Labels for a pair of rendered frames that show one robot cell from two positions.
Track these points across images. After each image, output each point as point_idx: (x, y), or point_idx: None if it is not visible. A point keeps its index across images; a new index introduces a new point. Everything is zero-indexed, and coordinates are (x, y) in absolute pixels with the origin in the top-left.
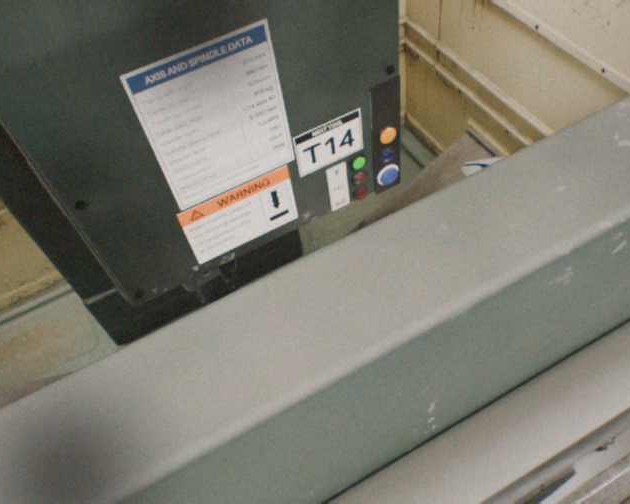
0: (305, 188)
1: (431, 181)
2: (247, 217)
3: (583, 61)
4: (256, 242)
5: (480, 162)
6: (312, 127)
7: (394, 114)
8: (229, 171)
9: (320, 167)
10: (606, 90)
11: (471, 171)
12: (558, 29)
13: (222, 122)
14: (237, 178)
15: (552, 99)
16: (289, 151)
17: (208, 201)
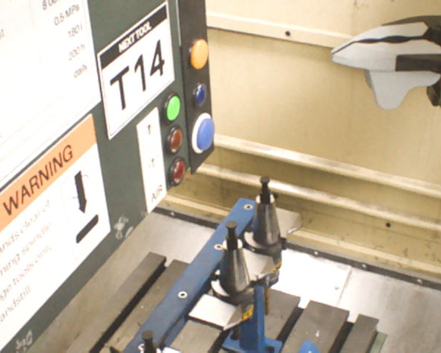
0: (115, 165)
1: (100, 280)
2: (46, 238)
3: (258, 32)
4: (60, 298)
5: (355, 39)
6: (117, 34)
7: (201, 17)
8: (18, 128)
9: (131, 118)
10: (298, 57)
11: (352, 52)
12: (209, 9)
13: (6, 12)
14: (29, 145)
15: (229, 99)
16: (93, 83)
17: None
